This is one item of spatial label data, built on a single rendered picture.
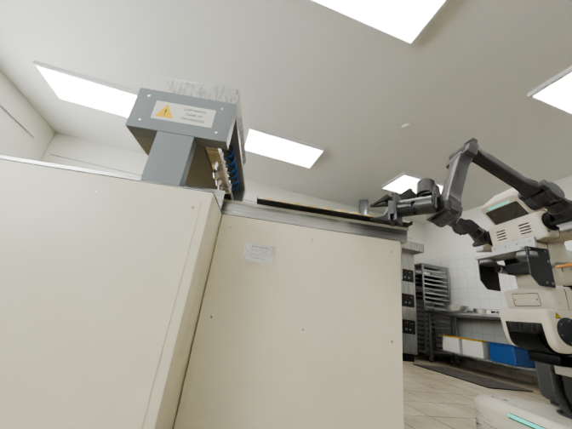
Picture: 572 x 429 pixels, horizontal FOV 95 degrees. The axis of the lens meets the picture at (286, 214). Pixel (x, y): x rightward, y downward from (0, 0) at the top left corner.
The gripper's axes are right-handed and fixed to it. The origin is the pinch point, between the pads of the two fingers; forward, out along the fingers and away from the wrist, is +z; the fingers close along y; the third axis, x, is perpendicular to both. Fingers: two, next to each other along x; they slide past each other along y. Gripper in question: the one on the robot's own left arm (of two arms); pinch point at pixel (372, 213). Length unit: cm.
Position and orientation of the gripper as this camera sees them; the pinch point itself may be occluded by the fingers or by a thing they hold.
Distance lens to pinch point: 99.5
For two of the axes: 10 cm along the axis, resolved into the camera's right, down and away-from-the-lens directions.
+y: -1.0, 9.4, -3.4
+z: -7.8, 1.4, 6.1
